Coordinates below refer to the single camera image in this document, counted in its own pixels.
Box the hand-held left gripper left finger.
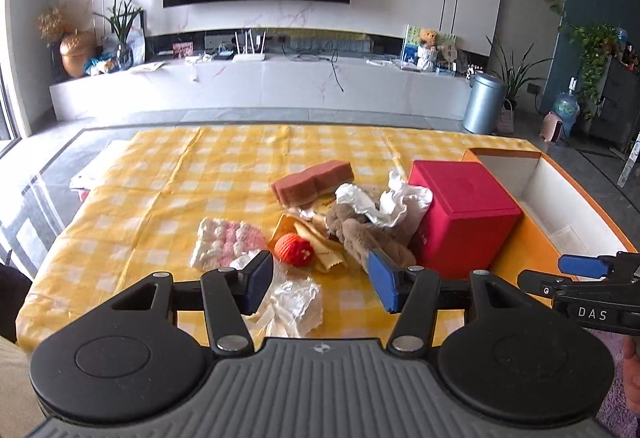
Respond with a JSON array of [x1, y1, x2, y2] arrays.
[[107, 249, 275, 355]]

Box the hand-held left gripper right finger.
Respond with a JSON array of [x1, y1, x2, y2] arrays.
[[367, 248, 531, 355]]

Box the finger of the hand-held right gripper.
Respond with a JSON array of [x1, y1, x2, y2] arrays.
[[558, 252, 640, 280], [517, 269, 621, 303]]

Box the orange cardboard box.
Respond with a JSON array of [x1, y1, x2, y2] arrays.
[[460, 147, 640, 290]]

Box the clear plastic bag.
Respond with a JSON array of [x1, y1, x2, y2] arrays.
[[230, 252, 324, 339]]

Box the orange crochet fruit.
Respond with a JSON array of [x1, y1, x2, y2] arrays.
[[274, 233, 316, 268]]

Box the pink and white crochet piece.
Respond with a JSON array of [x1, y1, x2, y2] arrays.
[[189, 217, 264, 271]]

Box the brown plush toy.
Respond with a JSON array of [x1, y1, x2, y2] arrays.
[[325, 201, 418, 272]]

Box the yellow cloth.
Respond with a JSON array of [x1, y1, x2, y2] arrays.
[[270, 198, 351, 275]]

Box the reddish-brown sponge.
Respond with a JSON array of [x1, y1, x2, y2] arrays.
[[271, 159, 355, 209]]

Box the person's right hand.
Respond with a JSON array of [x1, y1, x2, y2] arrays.
[[622, 338, 640, 401]]

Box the white paper sheet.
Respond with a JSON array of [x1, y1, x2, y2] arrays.
[[549, 224, 592, 265]]

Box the purple fuzzy blanket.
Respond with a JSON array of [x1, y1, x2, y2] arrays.
[[594, 332, 640, 438]]

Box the red box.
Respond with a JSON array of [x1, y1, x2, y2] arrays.
[[407, 159, 524, 272]]

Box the yellow checked tablecloth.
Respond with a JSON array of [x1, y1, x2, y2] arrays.
[[15, 125, 640, 354]]

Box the pink heater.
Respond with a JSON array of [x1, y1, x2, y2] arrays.
[[541, 111, 566, 142]]

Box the blue water bottle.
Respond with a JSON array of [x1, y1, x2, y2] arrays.
[[555, 77, 581, 120]]

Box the dark cabinet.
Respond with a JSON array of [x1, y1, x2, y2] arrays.
[[594, 57, 640, 151]]

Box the silver trash can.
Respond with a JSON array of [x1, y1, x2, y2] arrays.
[[462, 72, 507, 135]]

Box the white marble tv cabinet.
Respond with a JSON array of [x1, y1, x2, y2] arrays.
[[49, 52, 474, 122]]

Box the long-leaf plant in woven basket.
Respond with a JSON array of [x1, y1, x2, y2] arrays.
[[487, 36, 554, 135]]

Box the bushy green plant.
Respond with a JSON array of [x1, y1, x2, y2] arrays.
[[560, 22, 622, 120]]

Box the white router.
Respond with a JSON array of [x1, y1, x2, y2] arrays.
[[232, 29, 269, 64]]

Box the teddy bear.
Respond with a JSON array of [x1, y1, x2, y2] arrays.
[[417, 29, 441, 70]]

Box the framed picture behind teddy bear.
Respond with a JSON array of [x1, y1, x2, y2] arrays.
[[402, 24, 459, 67]]

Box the beige cloth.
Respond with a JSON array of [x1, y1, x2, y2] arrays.
[[0, 333, 43, 438]]

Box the blue bag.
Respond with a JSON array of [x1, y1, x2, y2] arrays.
[[83, 50, 119, 76]]

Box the golden vase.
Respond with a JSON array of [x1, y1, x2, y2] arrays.
[[59, 30, 99, 79]]

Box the green plant in glass vase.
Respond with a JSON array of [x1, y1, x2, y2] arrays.
[[94, 0, 151, 70]]

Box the golden dried flowers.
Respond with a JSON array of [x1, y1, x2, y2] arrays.
[[37, 6, 72, 45]]

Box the black cable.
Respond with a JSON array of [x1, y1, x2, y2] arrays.
[[329, 49, 346, 94]]

